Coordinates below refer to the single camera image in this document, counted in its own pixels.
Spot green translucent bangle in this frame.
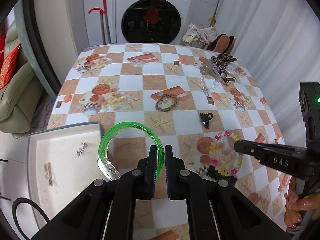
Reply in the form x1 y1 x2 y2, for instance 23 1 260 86
97 121 164 181

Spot colourful beaded bracelet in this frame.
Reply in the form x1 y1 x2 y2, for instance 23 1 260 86
209 130 244 177

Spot small silver earring charm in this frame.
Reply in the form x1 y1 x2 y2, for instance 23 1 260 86
76 142 88 156

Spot silver metal hair clip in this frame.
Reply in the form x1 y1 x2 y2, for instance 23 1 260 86
44 162 53 186

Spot right human hand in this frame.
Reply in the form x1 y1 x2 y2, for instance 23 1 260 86
284 177 320 228

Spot black studded hair clip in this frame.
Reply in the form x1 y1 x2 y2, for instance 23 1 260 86
206 166 237 186

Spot small black claw clip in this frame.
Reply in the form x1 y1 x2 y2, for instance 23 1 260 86
200 113 213 129

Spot white grey tray box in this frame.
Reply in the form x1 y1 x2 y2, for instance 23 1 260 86
27 121 106 218

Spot checkered floral tablecloth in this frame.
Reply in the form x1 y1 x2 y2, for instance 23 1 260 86
49 43 288 228

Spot white curtain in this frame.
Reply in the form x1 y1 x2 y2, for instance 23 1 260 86
215 0 319 146

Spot brown black slippers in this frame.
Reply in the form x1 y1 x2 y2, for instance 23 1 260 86
207 34 235 54

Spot green leather sofa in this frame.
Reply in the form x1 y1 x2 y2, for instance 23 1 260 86
1 23 44 133

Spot pink cloth on hanger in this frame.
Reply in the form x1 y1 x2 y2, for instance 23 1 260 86
182 17 218 46

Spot white washing machine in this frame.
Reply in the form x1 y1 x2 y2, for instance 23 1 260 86
114 0 191 45

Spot red cushion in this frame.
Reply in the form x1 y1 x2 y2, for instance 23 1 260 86
0 43 21 89

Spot brown braided bracelet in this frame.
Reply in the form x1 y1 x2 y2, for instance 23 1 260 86
154 93 179 113

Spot clear crystal bead chain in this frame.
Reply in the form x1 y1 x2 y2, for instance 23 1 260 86
198 74 221 98

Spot gold bead hair tie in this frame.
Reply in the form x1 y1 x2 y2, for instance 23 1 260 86
221 72 237 87

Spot black cable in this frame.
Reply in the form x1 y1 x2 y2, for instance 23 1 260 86
11 197 51 240

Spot red handled mop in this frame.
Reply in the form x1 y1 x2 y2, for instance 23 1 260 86
88 0 112 44

